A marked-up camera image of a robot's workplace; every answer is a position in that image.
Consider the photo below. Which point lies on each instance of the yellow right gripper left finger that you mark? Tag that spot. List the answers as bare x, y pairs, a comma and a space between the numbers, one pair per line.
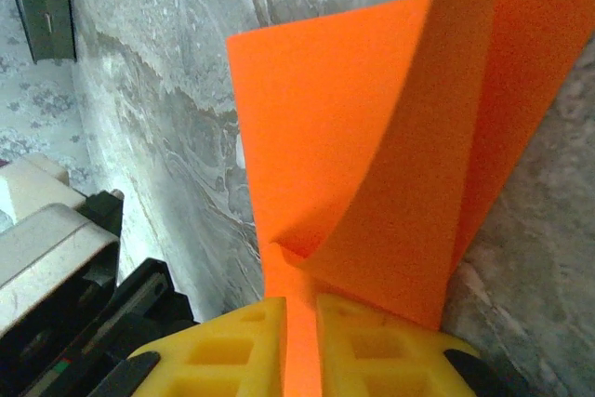
241, 369

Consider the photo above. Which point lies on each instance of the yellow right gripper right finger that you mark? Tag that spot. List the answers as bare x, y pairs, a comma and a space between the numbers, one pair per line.
334, 336

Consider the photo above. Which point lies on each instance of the orange paper sheet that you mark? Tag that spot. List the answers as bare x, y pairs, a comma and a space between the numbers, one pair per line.
325, 136

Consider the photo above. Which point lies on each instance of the aluminium frame post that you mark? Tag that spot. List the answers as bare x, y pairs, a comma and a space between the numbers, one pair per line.
42, 6

